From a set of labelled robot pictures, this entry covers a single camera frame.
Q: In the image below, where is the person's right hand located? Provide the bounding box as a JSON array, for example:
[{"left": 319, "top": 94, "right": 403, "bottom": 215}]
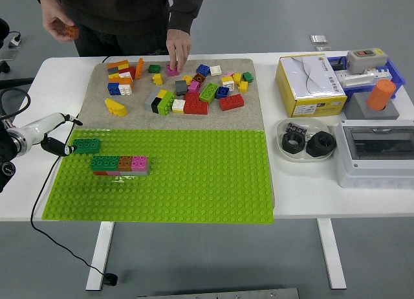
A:
[{"left": 43, "top": 6, "right": 74, "bottom": 43}]

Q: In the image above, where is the person's left hand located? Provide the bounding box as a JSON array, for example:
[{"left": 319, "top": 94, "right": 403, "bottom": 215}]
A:
[{"left": 166, "top": 29, "right": 193, "bottom": 72}]

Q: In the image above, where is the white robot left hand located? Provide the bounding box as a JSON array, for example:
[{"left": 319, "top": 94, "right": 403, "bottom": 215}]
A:
[{"left": 19, "top": 113, "right": 83, "bottom": 157}]

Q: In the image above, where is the orange-brown square brick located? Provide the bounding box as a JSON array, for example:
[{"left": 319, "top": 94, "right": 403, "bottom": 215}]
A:
[{"left": 63, "top": 25, "right": 80, "bottom": 40}]

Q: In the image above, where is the orange long brick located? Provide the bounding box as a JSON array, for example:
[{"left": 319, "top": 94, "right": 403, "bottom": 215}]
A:
[{"left": 134, "top": 58, "right": 145, "bottom": 82}]

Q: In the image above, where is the dark green long brick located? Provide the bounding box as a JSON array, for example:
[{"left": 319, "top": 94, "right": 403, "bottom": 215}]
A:
[
  {"left": 89, "top": 155, "right": 120, "bottom": 172},
  {"left": 72, "top": 138, "right": 102, "bottom": 155}
]

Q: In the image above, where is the multicolour brick block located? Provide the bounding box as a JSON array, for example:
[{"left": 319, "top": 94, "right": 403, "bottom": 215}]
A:
[{"left": 107, "top": 60, "right": 136, "bottom": 96}]

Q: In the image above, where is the lime green studded baseplate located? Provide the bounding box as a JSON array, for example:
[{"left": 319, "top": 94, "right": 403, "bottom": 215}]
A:
[{"left": 41, "top": 128, "right": 275, "bottom": 225}]

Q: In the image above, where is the lime green long brick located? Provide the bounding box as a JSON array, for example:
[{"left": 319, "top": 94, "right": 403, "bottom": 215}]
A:
[
  {"left": 157, "top": 91, "right": 175, "bottom": 116},
  {"left": 199, "top": 83, "right": 218, "bottom": 104}
]

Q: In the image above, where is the light grey brick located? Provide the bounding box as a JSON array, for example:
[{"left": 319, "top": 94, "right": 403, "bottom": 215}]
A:
[{"left": 144, "top": 87, "right": 162, "bottom": 113}]

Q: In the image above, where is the red stepped brick block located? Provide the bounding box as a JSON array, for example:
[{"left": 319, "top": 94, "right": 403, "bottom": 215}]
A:
[{"left": 183, "top": 92, "right": 210, "bottom": 116}]

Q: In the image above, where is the red long brick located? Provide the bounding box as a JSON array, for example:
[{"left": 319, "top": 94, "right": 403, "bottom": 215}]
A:
[{"left": 219, "top": 94, "right": 245, "bottom": 111}]

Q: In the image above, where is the yellow curved brick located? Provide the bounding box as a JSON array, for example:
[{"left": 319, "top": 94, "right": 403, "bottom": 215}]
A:
[{"left": 104, "top": 98, "right": 128, "bottom": 118}]

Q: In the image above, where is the brown square brick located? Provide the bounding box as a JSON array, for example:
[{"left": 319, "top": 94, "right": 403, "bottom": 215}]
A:
[{"left": 118, "top": 155, "right": 133, "bottom": 173}]

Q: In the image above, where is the black round object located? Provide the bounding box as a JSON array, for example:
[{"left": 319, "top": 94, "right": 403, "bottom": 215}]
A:
[{"left": 0, "top": 17, "right": 10, "bottom": 49}]

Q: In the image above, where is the grey flat panel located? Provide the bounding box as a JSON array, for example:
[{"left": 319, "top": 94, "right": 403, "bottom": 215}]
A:
[{"left": 0, "top": 48, "right": 19, "bottom": 62}]

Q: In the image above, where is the person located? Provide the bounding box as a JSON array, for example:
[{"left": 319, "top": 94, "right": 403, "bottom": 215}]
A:
[{"left": 56, "top": 0, "right": 175, "bottom": 57}]

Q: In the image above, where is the black office chair base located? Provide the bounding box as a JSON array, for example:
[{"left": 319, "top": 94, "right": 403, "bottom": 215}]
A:
[{"left": 0, "top": 61, "right": 35, "bottom": 125}]

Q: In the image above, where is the grey-brown table mat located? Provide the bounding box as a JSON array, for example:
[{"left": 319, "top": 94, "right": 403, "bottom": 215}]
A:
[{"left": 78, "top": 58, "right": 276, "bottom": 216}]

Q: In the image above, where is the white and yellow cardboard box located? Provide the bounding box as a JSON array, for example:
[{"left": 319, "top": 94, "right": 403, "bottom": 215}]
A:
[{"left": 276, "top": 54, "right": 349, "bottom": 118}]

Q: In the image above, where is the small purple circuit board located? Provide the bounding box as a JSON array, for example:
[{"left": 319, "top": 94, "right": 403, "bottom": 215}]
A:
[{"left": 286, "top": 121, "right": 307, "bottom": 135}]

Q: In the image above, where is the white table leg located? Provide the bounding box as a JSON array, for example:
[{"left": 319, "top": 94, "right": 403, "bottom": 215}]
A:
[
  {"left": 316, "top": 217, "right": 347, "bottom": 290},
  {"left": 85, "top": 221, "right": 116, "bottom": 292}
]

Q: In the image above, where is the small black hex nut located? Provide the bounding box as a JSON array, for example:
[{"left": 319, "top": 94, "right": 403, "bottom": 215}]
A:
[{"left": 281, "top": 131, "right": 307, "bottom": 155}]

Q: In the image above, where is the white dish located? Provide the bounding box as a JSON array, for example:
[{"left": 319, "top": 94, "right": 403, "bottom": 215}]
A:
[{"left": 276, "top": 116, "right": 334, "bottom": 163}]

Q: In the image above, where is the white terminal block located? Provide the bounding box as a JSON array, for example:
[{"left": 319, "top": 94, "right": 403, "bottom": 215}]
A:
[{"left": 334, "top": 67, "right": 392, "bottom": 89}]

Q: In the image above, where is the large black hex nut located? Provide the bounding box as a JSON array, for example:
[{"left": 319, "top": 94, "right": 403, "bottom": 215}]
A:
[{"left": 305, "top": 131, "right": 337, "bottom": 158}]

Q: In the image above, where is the grey square block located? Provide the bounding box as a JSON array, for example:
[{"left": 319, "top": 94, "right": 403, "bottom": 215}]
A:
[{"left": 343, "top": 92, "right": 400, "bottom": 120}]

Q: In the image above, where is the orange cylinder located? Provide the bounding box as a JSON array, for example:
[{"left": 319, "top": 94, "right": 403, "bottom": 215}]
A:
[{"left": 366, "top": 79, "right": 397, "bottom": 112}]

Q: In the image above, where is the blue plastic bin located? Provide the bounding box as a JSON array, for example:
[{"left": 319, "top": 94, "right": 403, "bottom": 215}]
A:
[{"left": 326, "top": 55, "right": 407, "bottom": 101}]

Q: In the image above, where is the grey metal plate with screws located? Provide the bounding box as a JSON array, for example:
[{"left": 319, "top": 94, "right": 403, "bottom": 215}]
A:
[{"left": 137, "top": 287, "right": 300, "bottom": 299}]

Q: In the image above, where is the black power cord with plug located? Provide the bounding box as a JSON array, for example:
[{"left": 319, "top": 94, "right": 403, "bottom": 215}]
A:
[{"left": 30, "top": 55, "right": 118, "bottom": 287}]

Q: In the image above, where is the grey switch box red button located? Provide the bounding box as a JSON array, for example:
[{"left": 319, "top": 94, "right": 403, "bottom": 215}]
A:
[{"left": 346, "top": 48, "right": 389, "bottom": 75}]

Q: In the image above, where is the grey enclosure with clear lid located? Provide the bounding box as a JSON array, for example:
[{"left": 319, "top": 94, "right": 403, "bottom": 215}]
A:
[{"left": 336, "top": 119, "right": 414, "bottom": 190}]

